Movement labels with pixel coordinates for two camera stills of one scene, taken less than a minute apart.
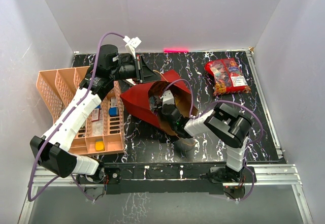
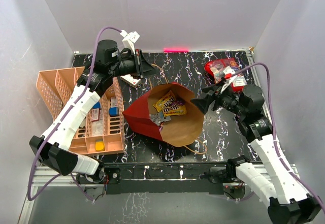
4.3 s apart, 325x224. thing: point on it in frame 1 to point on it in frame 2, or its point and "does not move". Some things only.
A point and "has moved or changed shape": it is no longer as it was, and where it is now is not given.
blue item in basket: x=114 y=112 does not move
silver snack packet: x=155 y=102 to x=158 y=118
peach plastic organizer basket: x=102 y=131 does not move
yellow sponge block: x=99 y=146 does not move
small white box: x=130 y=81 does not move
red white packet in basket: x=95 y=114 does not move
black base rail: x=172 y=178 does not move
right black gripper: x=164 y=118 to x=203 y=103
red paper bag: x=147 y=99 has moved or changed shape
